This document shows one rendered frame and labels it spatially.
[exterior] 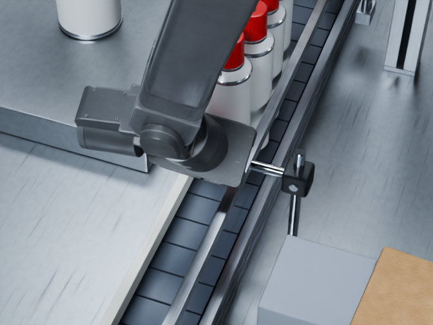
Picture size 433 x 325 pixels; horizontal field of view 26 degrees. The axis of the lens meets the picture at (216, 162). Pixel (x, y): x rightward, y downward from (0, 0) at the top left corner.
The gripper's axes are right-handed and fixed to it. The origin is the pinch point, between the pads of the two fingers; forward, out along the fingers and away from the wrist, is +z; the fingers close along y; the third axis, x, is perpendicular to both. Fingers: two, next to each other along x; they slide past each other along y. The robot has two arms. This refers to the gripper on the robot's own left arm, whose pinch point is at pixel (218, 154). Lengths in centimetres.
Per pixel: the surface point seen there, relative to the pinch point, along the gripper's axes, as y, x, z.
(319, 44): -4.3, -19.6, 22.8
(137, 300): 2.4, 17.7, -6.4
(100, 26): 24.3, -13.2, 16.2
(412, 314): -24.5, 9.0, -31.2
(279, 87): -3.8, -9.9, 4.6
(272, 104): -3.9, -7.5, 2.8
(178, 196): 2.6, 5.9, -1.2
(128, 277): 3.3, 15.4, -9.0
